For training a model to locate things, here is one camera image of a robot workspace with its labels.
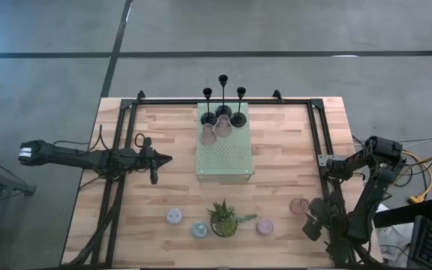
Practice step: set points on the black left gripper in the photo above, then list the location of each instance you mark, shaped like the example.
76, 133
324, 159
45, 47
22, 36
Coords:
149, 157

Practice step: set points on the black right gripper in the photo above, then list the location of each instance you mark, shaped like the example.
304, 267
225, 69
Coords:
332, 215

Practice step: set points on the pink glass candle holder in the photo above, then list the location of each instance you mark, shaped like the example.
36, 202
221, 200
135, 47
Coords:
297, 206
223, 129
208, 138

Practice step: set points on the purple round votive holder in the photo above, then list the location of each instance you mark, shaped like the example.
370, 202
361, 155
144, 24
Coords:
264, 226

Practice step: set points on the white round votive holder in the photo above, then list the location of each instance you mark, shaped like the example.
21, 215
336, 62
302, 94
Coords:
174, 216

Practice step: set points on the short black candlestick holder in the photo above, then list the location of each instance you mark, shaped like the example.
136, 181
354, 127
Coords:
208, 119
238, 120

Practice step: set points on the blue round votive holder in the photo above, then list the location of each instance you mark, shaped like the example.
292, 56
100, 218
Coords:
200, 229

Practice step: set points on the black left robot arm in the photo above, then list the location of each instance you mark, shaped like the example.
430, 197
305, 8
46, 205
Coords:
69, 157

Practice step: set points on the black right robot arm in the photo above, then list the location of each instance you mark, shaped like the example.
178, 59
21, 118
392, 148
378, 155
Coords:
369, 195

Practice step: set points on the green perforated metal riser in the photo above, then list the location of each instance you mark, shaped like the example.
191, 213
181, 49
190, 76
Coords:
231, 161

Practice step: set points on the tall black candlestick holder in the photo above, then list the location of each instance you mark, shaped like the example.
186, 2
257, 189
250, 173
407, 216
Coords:
223, 111

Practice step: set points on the white paper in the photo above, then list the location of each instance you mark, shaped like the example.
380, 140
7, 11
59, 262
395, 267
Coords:
390, 238

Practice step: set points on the succulent plant in black pot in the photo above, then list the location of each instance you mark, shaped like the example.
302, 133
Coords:
224, 225

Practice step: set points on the grey metal stand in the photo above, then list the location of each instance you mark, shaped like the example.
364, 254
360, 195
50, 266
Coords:
2, 180

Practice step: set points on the black aluminium table frame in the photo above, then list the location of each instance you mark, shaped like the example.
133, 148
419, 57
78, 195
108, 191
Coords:
315, 123

